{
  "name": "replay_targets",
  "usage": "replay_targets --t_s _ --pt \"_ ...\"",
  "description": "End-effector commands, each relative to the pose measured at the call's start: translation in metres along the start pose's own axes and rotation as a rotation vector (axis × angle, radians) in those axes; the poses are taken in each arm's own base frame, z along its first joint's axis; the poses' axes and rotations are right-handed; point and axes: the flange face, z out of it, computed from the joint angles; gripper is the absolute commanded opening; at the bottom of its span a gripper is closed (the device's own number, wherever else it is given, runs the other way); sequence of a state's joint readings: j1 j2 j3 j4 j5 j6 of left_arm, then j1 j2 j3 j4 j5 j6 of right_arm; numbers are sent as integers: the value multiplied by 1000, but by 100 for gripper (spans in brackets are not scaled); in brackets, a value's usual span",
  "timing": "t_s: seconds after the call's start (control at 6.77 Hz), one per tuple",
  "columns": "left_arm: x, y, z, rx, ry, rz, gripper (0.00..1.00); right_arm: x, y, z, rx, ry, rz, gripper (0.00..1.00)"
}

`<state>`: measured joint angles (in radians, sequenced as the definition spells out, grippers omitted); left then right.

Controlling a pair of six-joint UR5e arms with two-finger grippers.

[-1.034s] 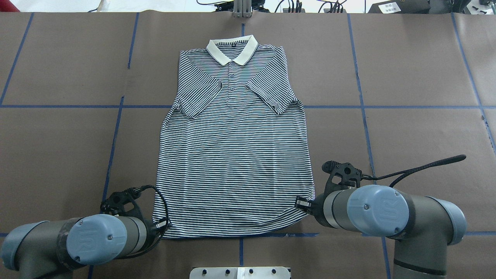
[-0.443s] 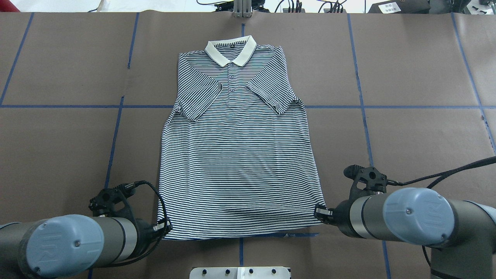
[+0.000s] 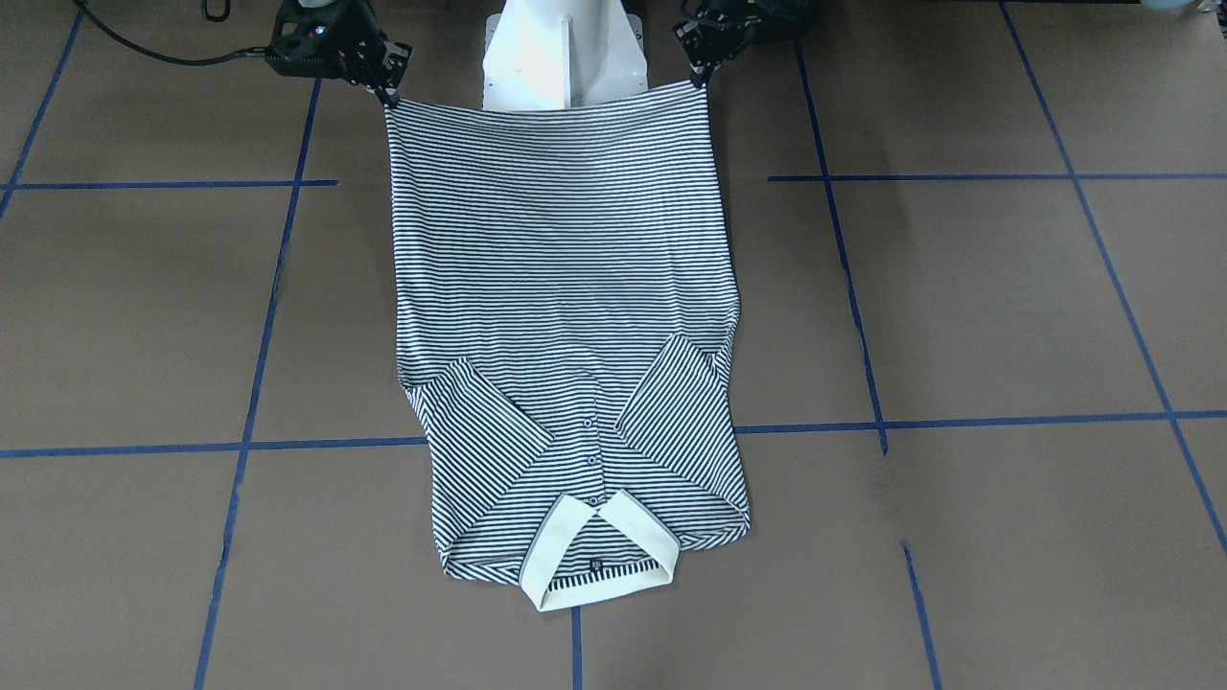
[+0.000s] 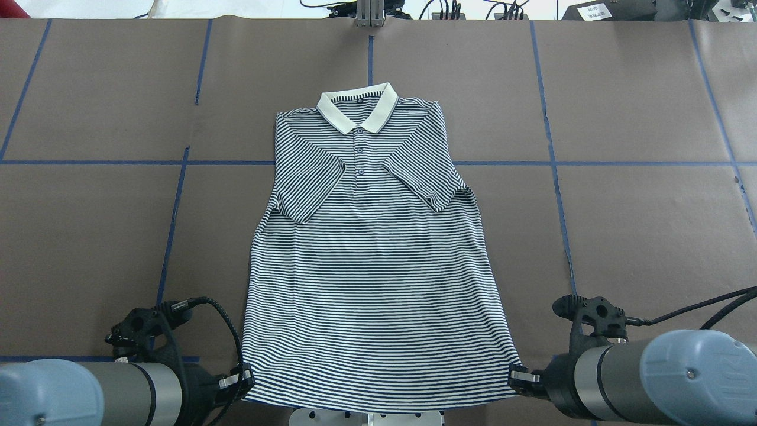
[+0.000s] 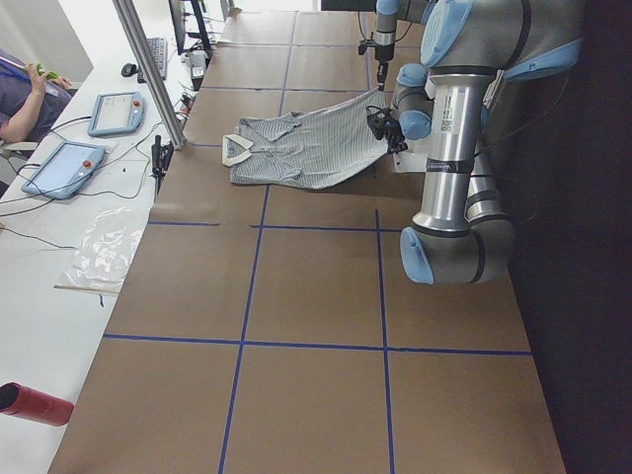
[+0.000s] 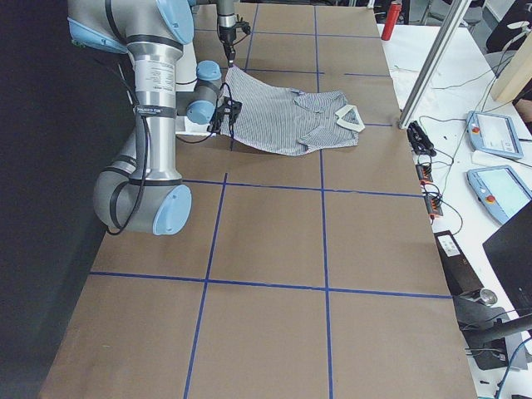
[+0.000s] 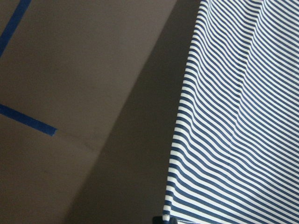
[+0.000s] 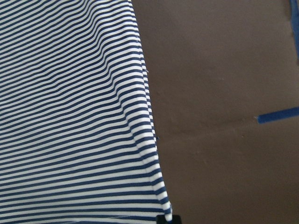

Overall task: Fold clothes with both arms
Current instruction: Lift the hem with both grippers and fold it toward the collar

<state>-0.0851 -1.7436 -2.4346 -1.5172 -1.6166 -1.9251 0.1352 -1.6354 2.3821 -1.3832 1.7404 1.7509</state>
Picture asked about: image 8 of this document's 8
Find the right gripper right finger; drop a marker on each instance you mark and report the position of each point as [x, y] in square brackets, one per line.
[176, 219]

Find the brown paper table cover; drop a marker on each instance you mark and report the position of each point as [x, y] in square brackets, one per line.
[214, 67]

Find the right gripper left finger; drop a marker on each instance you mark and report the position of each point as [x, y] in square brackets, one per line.
[160, 219]

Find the blue white striped polo shirt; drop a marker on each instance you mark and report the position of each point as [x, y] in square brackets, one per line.
[77, 139]

